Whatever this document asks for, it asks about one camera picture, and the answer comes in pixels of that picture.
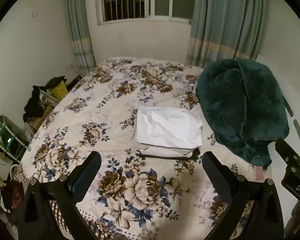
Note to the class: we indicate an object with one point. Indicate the green curtain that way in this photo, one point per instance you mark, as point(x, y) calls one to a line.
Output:
point(80, 36)
point(225, 29)

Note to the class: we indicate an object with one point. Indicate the left green curtain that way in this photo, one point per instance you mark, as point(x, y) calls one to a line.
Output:
point(80, 36)

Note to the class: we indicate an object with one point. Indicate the beige undergarment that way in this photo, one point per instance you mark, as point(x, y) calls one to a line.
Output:
point(166, 152)

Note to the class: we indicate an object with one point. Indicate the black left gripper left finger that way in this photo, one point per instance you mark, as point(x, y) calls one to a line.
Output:
point(66, 191)

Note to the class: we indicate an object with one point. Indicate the white mug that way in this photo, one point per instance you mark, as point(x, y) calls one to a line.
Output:
point(14, 173)

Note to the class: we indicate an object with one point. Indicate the yellow box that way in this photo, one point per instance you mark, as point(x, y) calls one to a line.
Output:
point(60, 91)

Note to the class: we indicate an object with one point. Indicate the dark green plush blanket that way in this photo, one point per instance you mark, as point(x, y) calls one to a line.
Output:
point(243, 104)

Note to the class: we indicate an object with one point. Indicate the green wire rack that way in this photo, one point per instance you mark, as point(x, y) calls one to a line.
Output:
point(12, 142)

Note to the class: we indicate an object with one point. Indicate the white t-shirt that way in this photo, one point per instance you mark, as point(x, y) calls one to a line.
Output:
point(168, 127)

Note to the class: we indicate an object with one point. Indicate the red bag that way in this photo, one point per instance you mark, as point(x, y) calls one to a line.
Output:
point(12, 193)

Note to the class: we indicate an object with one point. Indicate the floral bed sheet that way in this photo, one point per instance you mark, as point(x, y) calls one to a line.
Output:
point(141, 198)

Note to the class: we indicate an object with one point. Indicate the barred window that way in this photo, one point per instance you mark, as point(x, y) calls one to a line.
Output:
point(111, 11)

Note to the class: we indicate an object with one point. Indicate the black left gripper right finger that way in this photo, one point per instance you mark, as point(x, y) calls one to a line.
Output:
point(265, 220)

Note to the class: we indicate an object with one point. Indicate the black clothes pile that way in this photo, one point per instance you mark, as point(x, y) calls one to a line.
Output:
point(33, 108)

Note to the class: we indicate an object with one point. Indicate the right green curtain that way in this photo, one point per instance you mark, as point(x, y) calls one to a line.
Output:
point(225, 29)

